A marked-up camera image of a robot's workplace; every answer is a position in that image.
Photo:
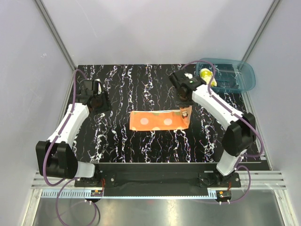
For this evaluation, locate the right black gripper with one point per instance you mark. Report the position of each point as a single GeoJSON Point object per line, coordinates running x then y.
{"type": "Point", "coordinates": [183, 104]}

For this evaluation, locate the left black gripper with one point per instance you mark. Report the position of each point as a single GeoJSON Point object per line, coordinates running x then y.
{"type": "Point", "coordinates": [106, 107]}

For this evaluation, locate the orange blue patterned towel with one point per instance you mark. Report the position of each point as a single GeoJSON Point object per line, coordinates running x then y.
{"type": "Point", "coordinates": [160, 120]}

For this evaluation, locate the yellow crocodile towel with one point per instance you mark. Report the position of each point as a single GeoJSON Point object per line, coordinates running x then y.
{"type": "Point", "coordinates": [206, 75]}

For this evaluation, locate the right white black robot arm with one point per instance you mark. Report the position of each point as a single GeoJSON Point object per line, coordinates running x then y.
{"type": "Point", "coordinates": [239, 127]}

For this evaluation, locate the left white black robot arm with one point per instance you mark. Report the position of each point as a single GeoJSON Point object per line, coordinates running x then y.
{"type": "Point", "coordinates": [55, 155]}

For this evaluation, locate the blue transparent plastic bin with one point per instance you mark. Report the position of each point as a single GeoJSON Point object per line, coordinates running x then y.
{"type": "Point", "coordinates": [232, 76]}

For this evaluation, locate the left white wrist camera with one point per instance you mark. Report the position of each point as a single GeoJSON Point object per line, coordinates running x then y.
{"type": "Point", "coordinates": [99, 87]}

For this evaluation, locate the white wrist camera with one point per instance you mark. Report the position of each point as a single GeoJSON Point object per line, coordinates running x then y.
{"type": "Point", "coordinates": [99, 87]}
{"type": "Point", "coordinates": [188, 75]}

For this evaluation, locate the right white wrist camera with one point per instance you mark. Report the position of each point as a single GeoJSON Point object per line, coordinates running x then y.
{"type": "Point", "coordinates": [188, 75]}

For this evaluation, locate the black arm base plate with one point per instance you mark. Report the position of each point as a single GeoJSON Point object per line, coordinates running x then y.
{"type": "Point", "coordinates": [154, 180]}

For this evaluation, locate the aluminium rail with slots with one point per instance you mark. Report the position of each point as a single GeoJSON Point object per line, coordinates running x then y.
{"type": "Point", "coordinates": [260, 180]}

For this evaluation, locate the left aluminium frame post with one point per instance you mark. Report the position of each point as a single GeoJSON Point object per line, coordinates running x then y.
{"type": "Point", "coordinates": [51, 26]}

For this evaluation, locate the aluminium frame post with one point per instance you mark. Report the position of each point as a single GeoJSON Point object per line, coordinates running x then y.
{"type": "Point", "coordinates": [51, 26]}
{"type": "Point", "coordinates": [263, 25]}

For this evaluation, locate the right aluminium frame post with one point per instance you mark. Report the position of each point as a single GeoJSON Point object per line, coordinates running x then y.
{"type": "Point", "coordinates": [263, 25]}

